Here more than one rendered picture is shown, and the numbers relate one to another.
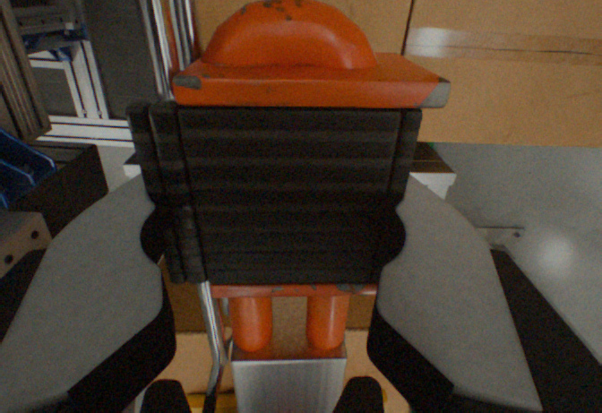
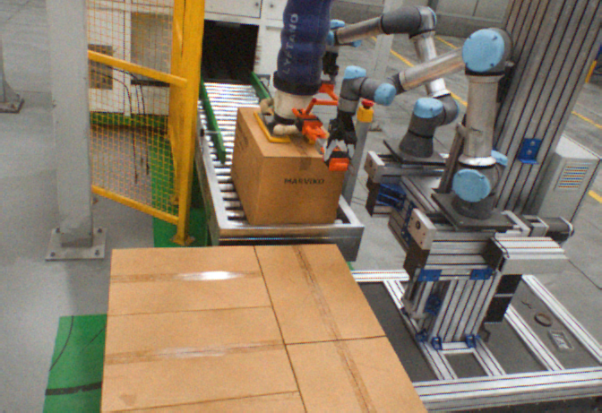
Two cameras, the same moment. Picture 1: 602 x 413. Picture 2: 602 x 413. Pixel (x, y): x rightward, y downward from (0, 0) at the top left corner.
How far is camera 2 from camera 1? 189 cm
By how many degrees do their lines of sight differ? 36
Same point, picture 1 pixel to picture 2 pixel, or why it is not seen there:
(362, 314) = (286, 161)
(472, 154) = not seen: hidden behind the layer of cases
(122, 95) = (379, 292)
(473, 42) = (231, 275)
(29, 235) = (374, 176)
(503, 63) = (211, 271)
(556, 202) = (20, 279)
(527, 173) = (61, 296)
